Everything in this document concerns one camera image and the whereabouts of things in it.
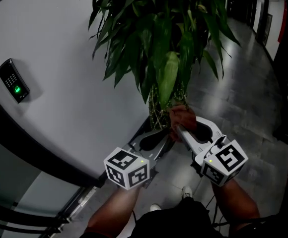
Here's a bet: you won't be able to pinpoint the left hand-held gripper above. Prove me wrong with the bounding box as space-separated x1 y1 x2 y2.
103 128 171 190

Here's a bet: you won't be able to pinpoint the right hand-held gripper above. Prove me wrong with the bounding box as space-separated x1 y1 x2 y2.
175 117 249 187

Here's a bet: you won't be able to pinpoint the reddish-brown cleaning cloth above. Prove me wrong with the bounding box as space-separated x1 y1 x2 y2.
168 104 198 142

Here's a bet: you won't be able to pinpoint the tall green leafy plant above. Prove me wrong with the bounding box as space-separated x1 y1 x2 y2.
80 0 242 131

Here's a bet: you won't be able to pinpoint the person's right forearm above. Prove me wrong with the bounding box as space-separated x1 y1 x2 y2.
212 178 262 233

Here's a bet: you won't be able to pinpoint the person's left forearm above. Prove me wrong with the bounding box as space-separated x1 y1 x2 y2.
85 185 142 236

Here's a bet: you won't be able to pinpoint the person's black shorts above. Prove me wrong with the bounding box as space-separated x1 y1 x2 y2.
131 196 288 238

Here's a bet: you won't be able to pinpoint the dark framed corridor door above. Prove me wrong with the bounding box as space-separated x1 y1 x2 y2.
256 13 274 47

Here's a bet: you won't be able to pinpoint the black framed glass door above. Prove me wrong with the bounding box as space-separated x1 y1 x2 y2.
0 83 105 238

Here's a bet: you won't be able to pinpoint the black fingerprint access keypad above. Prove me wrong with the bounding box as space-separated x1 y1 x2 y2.
0 58 31 104

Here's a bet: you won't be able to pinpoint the red wall banner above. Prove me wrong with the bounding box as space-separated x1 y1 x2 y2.
277 0 288 44

